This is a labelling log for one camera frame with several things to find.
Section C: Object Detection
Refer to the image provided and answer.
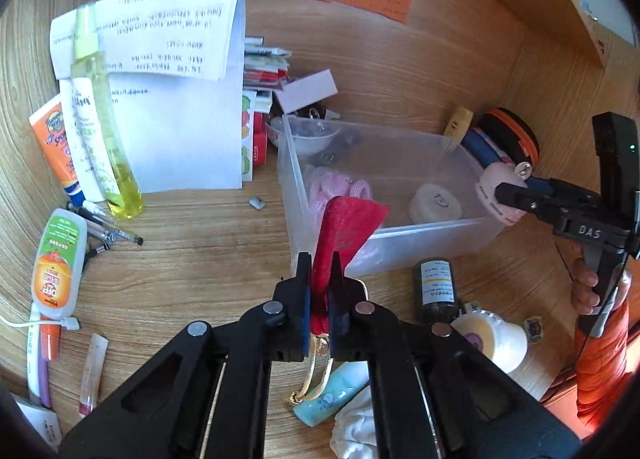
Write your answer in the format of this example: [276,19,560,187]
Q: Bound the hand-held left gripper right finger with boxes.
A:
[328,253,583,459]

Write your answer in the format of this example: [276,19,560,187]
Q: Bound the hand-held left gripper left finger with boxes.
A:
[59,253,313,459]

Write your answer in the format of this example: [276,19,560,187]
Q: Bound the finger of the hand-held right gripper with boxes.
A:
[526,176,603,204]
[495,182,568,220]

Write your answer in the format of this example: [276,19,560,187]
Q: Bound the pink round case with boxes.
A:
[474,162,531,228]

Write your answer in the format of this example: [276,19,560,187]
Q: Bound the teal tube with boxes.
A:
[292,361,371,428]

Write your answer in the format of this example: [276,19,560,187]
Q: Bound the red cloth strip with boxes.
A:
[311,196,390,336]

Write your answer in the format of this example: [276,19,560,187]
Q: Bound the dark bottle with white label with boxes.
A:
[412,259,462,326]

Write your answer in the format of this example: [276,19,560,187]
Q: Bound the white cloth pouch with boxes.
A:
[330,384,379,459]

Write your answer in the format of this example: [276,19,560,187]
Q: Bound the clear plastic storage box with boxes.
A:
[276,114,503,278]

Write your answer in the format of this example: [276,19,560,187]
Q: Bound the cream white round container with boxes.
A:
[450,311,529,374]

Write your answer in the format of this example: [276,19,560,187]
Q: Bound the wooden desktop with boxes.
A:
[0,0,616,459]

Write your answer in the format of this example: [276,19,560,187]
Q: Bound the person's right hand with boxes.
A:
[571,256,602,316]

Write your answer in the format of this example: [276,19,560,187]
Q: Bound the black orange round case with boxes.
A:
[475,108,541,174]

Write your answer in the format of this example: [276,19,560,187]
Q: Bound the yellow tube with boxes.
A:
[441,106,475,142]

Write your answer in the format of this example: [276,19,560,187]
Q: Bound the white bowl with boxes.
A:
[265,116,344,158]

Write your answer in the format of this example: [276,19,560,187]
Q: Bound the black gel pen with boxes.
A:
[81,243,109,266]
[67,201,109,220]
[75,211,145,246]

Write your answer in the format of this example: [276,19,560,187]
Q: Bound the handwritten white paper sheet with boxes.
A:
[106,0,247,192]
[49,0,243,82]

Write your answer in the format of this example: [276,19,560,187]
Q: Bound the white small carton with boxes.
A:
[275,69,338,114]

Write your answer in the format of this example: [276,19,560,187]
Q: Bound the clear lip gloss tube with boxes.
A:
[77,333,109,420]

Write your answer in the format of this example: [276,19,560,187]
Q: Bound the yellow spray bottle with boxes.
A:
[70,4,146,220]

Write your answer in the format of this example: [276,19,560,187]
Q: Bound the stack of flat packets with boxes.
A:
[243,36,293,90]

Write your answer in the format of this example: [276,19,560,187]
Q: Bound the white bottle green orange label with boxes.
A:
[31,208,89,319]

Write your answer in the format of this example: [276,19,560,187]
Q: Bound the orange small tube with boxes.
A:
[37,319,63,363]

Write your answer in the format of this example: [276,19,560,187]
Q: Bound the purple white toothbrush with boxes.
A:
[26,304,54,410]

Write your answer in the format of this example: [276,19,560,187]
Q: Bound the white lotion tube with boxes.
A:
[59,76,113,204]

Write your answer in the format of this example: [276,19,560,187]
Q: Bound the white cardboard box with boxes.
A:
[12,396,63,452]

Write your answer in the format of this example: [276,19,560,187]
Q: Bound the orange sunscreen tube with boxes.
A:
[28,94,87,210]

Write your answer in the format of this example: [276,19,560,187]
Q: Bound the gold thin strap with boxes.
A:
[291,334,336,406]

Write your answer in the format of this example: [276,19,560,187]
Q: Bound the pink hair tie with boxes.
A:
[305,166,381,261]

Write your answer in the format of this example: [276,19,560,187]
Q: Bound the white cable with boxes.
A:
[0,311,81,333]

